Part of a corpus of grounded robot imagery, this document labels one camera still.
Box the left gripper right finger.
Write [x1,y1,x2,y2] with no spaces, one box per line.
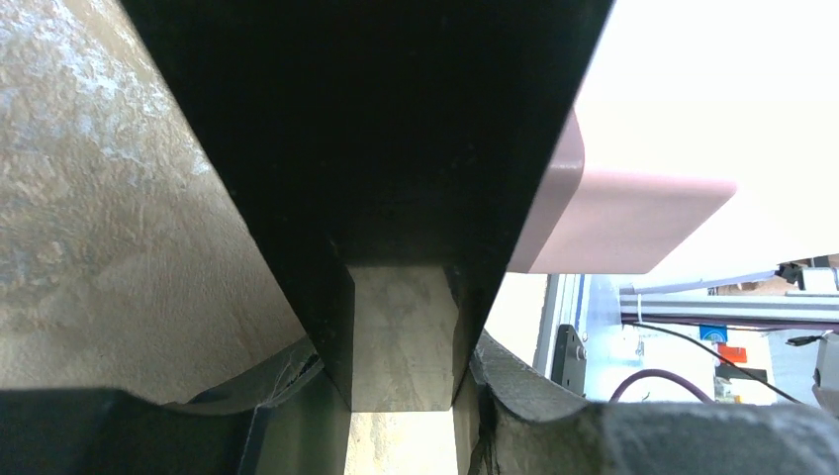
[453,334,838,474]

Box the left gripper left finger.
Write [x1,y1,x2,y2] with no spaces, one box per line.
[1,339,350,474]

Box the pink charger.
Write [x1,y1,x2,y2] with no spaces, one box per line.
[508,114,736,274]

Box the black power strip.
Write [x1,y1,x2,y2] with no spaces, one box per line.
[123,1,611,412]

